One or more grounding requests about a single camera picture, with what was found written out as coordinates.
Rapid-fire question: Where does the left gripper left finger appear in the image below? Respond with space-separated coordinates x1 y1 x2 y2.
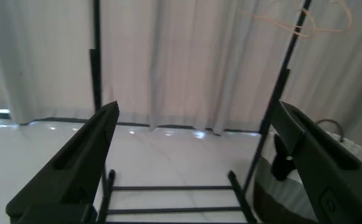
6 100 121 224

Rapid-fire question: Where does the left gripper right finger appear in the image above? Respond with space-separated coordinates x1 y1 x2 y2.
270 99 362 224

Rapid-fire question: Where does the pink clothes hanger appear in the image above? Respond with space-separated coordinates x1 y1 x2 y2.
239 8 317 39
292 0 353 34

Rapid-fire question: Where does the white laundry basket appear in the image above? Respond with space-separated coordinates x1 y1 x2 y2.
253 119 362 224

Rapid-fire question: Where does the black clothes rack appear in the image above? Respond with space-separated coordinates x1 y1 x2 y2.
89 0 313 224

